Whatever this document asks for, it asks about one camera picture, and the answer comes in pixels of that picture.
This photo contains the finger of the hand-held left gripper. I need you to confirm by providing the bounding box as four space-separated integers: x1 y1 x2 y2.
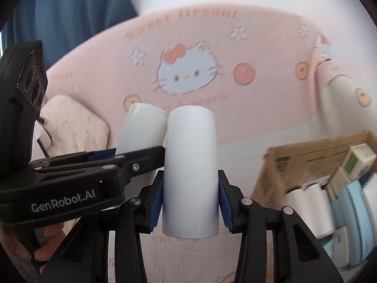
29 150 118 167
34 146 165 185

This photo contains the green and white box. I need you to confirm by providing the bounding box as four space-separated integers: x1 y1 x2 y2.
342 143 377 182

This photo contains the cardboard box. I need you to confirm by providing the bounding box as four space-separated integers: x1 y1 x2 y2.
250 130 377 269

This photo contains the light blue pack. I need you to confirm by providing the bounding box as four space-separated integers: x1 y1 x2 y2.
330 200 348 233

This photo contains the pink printed bed sheet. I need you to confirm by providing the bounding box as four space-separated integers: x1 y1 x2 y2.
44 6 354 283

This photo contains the black cord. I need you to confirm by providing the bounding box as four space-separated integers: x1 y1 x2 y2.
38 119 53 157

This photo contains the pile of white rolls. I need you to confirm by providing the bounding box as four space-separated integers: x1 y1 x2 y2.
284 183 351 267

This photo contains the light blue case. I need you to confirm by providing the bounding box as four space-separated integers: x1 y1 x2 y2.
344 180 373 266

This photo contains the pink pillow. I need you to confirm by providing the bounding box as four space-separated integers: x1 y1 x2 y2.
40 94 111 161

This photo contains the small white box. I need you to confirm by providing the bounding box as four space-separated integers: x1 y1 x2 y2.
327 166 351 195

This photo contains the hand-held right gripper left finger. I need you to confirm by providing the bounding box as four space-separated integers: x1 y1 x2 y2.
41 171 165 283

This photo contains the white labelled packet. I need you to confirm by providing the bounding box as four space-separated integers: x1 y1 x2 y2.
302 175 332 189

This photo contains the white paper roll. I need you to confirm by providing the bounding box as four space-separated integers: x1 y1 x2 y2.
161 106 220 239
115 103 169 157

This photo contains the blue curtain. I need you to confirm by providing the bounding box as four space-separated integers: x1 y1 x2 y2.
0 0 139 65

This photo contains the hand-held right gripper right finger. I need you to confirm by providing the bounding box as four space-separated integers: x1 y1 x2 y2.
218 169 345 283

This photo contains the white spiral notebook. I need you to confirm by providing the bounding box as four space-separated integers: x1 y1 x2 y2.
359 172 377 260

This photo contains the person's left hand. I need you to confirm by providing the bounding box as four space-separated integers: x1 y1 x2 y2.
33 222 66 273

